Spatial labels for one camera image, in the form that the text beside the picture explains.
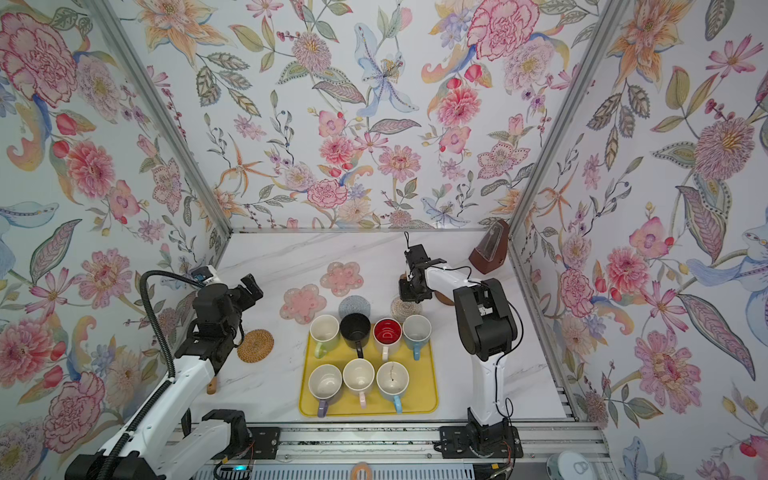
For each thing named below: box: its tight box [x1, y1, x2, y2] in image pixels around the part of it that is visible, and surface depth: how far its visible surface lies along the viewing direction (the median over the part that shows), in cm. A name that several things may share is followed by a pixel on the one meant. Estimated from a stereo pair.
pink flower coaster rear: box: [320, 261, 364, 297], surface depth 109 cm
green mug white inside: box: [309, 314, 340, 359], surface depth 87 cm
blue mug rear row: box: [402, 314, 432, 361], surface depth 86 cm
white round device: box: [546, 451, 596, 480], surface depth 68 cm
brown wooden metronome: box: [468, 219, 509, 275], surface depth 104 cm
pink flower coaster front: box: [280, 284, 327, 325], surface depth 103 cm
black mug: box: [339, 312, 371, 359], surface depth 87 cm
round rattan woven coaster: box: [237, 329, 275, 363], surface depth 92 cm
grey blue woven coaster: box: [338, 295, 371, 320], surface depth 102 cm
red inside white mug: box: [373, 317, 403, 361], surface depth 88 cm
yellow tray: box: [299, 329, 438, 418], surface depth 83 cm
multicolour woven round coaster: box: [390, 296, 423, 324], surface depth 100 cm
